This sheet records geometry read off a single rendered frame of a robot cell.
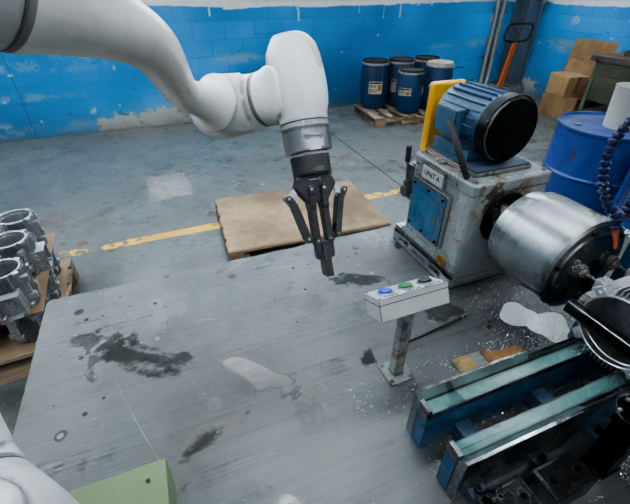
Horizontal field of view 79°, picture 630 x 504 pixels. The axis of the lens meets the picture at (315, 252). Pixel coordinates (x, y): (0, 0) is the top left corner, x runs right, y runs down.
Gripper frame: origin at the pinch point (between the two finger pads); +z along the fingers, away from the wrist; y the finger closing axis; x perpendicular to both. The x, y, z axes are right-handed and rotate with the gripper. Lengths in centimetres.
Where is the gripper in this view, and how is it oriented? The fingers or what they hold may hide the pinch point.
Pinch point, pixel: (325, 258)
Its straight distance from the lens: 76.9
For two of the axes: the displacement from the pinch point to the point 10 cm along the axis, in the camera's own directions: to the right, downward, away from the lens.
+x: -3.3, -1.2, 9.4
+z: 1.6, 9.7, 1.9
